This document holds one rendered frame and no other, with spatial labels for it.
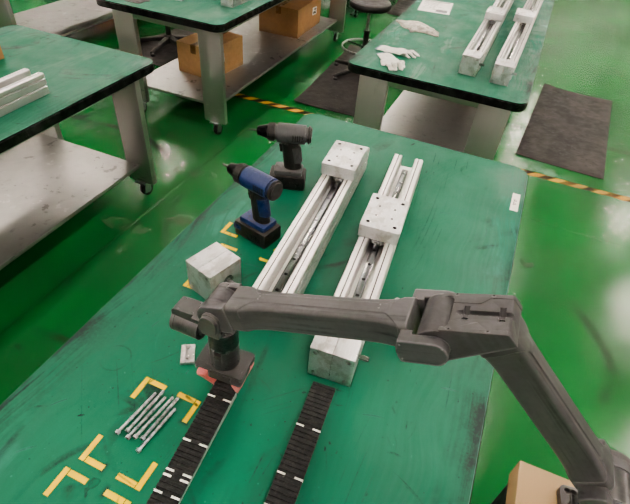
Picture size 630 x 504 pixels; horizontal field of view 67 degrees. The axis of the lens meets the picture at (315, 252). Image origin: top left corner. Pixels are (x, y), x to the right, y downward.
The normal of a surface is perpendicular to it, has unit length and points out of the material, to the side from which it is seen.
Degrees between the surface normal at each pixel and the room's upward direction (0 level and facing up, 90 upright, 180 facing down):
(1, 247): 0
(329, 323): 87
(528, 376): 87
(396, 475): 0
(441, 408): 0
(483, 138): 90
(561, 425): 87
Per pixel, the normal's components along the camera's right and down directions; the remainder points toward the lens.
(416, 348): -0.39, 0.59
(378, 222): 0.07, -0.74
